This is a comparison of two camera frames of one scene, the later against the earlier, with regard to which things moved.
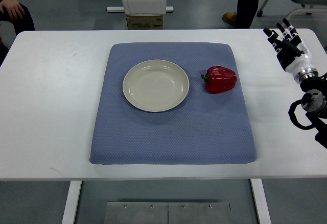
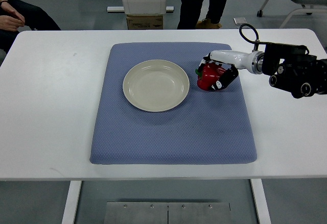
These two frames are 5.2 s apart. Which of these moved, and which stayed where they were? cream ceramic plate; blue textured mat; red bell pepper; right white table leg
Moved: red bell pepper
Stayed: blue textured mat; right white table leg; cream ceramic plate
